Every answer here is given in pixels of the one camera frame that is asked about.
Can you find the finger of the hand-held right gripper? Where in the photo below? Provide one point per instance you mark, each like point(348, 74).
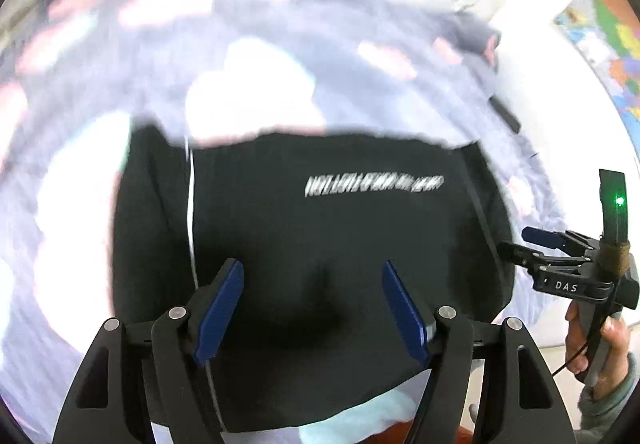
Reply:
point(520, 254)
point(545, 238)

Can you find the person's right forearm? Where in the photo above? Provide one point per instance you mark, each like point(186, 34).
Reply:
point(615, 404)

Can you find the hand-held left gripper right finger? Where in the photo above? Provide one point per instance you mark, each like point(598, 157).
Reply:
point(405, 314)

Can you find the colourful wall map poster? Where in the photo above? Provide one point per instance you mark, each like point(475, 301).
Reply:
point(620, 38)

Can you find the person's right hand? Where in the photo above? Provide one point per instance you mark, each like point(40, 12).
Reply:
point(617, 349)

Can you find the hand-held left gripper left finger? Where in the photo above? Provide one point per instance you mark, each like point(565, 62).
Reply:
point(220, 309)

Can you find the grey blanket with pink print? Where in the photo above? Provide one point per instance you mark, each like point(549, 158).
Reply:
point(350, 88)

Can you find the black hoodie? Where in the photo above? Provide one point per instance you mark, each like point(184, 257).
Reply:
point(325, 234)

